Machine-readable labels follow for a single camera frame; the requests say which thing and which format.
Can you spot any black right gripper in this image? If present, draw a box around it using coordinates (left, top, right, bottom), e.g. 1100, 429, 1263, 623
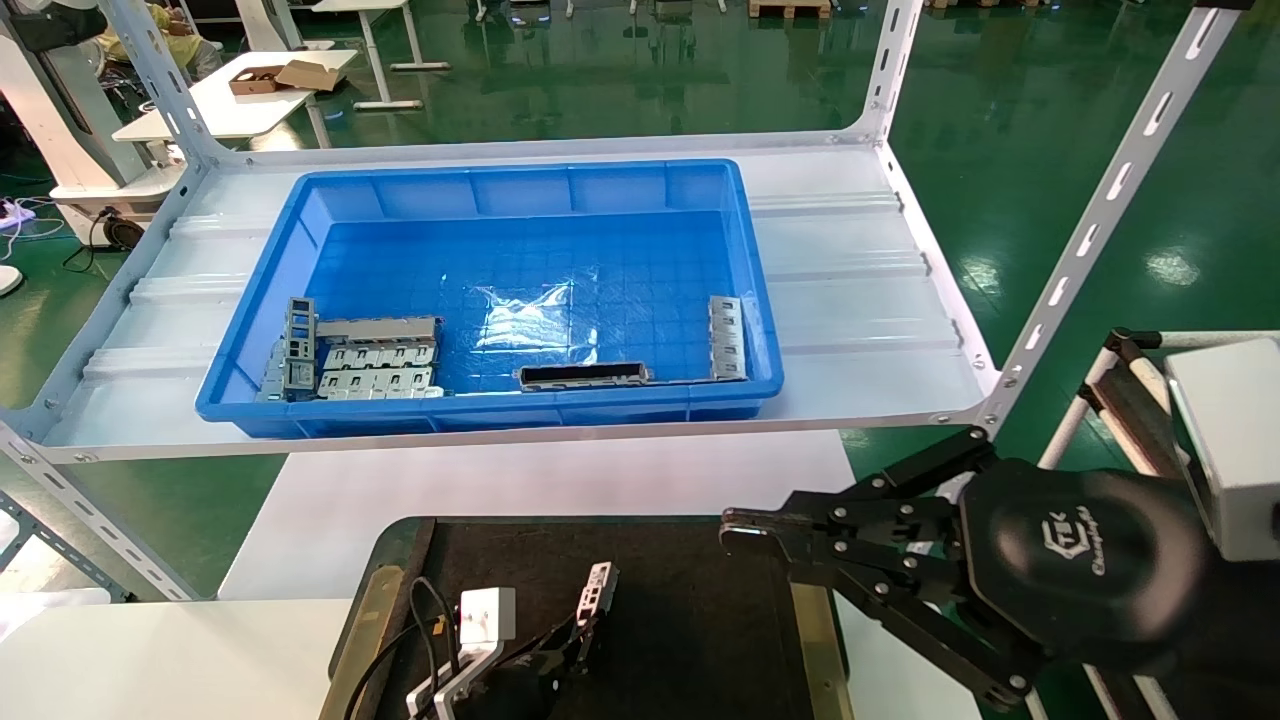
719, 427, 1217, 713

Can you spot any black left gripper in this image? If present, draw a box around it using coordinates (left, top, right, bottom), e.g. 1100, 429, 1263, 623
470, 612, 603, 720

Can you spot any silver part with square holes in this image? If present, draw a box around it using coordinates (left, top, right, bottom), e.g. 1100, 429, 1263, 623
577, 561, 619, 633

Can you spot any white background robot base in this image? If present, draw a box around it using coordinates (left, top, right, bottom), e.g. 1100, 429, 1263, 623
0, 0, 187, 247

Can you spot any black container tray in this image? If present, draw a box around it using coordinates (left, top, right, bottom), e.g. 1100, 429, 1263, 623
320, 515, 851, 720

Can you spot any dark long metal part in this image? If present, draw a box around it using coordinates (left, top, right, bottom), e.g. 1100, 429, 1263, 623
519, 361, 652, 392

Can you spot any grey long metal part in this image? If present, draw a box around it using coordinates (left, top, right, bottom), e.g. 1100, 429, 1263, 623
317, 316, 442, 347

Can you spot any small grey metal part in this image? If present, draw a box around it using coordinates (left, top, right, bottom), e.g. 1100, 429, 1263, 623
256, 342, 289, 404

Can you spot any silver tabbed metal strip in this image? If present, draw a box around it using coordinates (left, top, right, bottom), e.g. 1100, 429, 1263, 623
708, 295, 749, 383

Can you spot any white slotted shelf rack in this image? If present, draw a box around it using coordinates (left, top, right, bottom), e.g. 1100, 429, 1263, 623
0, 0, 1257, 604

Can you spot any white folding stand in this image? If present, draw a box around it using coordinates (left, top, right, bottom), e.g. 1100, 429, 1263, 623
1040, 328, 1280, 476

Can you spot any clear plastic film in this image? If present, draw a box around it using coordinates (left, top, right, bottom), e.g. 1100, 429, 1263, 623
472, 282, 575, 353

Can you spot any blue plastic bin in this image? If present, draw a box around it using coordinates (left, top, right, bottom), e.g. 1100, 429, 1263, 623
195, 158, 786, 439

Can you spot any flat brown cardboard piece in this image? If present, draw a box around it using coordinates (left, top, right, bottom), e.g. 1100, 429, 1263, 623
275, 60, 347, 93

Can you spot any white background table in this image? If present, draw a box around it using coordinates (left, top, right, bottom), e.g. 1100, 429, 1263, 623
112, 48, 359, 153

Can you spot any open brown cardboard box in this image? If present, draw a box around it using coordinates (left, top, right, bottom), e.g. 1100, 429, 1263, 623
229, 65, 287, 97

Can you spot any person in yellow shirt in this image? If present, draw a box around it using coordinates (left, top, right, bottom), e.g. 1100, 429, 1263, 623
95, 0, 223, 81

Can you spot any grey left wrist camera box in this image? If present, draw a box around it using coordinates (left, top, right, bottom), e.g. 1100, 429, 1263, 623
456, 587, 517, 653

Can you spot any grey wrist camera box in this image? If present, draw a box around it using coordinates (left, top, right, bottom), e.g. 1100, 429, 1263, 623
1164, 338, 1280, 563
456, 587, 517, 653

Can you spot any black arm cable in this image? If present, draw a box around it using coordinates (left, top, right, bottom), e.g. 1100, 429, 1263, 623
348, 576, 463, 720

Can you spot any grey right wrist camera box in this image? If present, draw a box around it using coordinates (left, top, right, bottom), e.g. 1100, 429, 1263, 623
1164, 338, 1280, 563

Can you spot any grey slotted bracket part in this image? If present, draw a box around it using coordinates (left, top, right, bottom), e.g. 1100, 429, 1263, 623
282, 297, 321, 393

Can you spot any white pedestal desk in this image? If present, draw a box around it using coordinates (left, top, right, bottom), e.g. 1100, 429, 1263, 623
300, 0, 451, 112

